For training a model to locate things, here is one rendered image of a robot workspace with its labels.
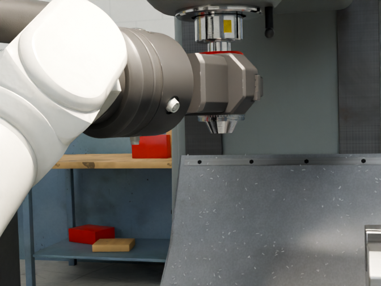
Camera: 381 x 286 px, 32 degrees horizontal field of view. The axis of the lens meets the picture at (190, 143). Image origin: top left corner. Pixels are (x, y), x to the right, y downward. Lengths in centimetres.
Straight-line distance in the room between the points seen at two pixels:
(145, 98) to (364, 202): 55
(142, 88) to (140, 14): 473
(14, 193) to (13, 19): 15
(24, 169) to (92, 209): 501
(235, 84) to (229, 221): 44
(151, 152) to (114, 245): 70
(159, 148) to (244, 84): 394
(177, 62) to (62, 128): 17
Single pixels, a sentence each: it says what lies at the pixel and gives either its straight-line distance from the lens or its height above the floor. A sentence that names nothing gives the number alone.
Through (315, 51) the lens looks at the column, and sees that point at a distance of 102.
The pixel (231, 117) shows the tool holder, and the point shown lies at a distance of 64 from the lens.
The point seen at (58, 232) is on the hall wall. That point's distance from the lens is 556.
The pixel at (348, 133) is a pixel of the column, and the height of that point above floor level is 117.
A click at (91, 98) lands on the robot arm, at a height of 122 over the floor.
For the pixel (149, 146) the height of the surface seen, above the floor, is 97.
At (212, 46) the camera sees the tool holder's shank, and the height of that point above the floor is 127.
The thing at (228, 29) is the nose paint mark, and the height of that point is 129.
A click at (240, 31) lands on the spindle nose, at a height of 129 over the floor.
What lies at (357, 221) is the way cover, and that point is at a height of 105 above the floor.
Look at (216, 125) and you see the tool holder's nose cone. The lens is 64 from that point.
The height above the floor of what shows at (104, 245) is 28.
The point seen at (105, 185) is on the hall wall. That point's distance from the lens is 531.
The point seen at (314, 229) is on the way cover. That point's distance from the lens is 97.
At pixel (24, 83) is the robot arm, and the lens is 39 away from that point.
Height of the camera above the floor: 122
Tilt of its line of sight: 3 degrees down
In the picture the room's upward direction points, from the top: 2 degrees counter-clockwise
